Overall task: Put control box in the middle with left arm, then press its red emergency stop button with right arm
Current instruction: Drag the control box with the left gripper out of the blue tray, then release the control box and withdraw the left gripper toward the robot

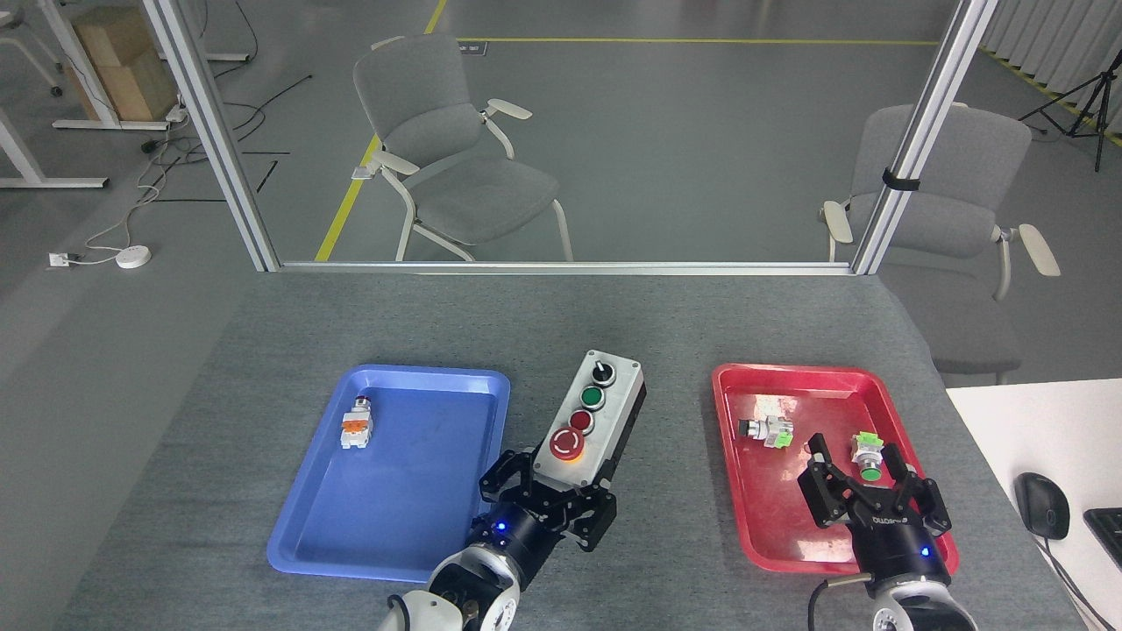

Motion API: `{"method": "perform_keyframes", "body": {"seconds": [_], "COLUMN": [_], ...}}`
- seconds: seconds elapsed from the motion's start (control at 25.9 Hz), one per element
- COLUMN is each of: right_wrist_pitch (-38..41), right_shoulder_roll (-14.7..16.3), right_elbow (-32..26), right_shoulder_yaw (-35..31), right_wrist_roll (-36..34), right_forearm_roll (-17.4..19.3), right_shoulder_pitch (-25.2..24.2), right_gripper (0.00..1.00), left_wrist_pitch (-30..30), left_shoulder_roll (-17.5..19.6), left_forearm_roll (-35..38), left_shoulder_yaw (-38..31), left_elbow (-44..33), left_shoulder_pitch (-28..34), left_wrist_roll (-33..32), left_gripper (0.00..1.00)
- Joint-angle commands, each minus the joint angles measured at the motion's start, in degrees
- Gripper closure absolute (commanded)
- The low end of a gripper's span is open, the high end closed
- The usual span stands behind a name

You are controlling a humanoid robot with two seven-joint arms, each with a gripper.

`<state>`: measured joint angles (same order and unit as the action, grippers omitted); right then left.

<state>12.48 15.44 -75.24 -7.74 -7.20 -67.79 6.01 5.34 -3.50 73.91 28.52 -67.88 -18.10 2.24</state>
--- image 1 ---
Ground white pleated curtain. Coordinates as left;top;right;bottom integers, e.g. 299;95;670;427
982;0;1122;145

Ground black floor cable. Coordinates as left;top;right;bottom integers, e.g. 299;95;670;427
140;74;314;169

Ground black computer mouse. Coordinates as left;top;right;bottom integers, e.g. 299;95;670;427
1014;471;1071;541

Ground brown cardboard box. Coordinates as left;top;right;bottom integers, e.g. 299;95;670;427
68;7;181;122

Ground black keyboard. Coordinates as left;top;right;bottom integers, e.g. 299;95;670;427
1083;507;1122;571

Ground white floor cable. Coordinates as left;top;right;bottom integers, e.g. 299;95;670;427
68;118;189;262

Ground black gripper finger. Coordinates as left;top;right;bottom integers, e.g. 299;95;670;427
884;444;954;538
479;449;551;520
548;478;618;552
797;433;867;529

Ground red plastic tray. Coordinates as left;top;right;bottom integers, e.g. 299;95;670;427
711;363;959;578

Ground black tripod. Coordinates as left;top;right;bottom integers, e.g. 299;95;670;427
1019;53;1122;173

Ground silver aluminium post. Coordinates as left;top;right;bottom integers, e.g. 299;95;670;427
850;0;1000;276
140;0;281;273

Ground blue plastic tray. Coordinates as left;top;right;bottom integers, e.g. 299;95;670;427
266;364;512;585

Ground silver aluminium crossbar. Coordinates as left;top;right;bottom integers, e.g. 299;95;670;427
279;260;856;276

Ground white desk leg frame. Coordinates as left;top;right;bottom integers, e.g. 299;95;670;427
35;0;172;131
0;105;110;189

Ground green push button switch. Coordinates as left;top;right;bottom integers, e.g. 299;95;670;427
850;430;886;483

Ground grey chair with white armrests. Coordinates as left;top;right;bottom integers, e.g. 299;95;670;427
820;103;1062;303
352;33;575;263

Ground white side table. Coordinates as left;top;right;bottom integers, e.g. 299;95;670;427
945;378;1122;631

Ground red push button orange block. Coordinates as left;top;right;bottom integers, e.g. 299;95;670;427
340;396;375;450

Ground black mouse cable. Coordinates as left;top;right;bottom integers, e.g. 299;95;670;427
1034;535;1116;631

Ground grey control box with buttons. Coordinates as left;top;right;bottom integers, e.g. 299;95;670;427
530;351;648;492

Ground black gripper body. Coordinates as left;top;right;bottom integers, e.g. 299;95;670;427
846;515;953;594
468;501;572;572

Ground black push button green block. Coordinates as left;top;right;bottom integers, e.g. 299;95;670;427
738;416;795;449

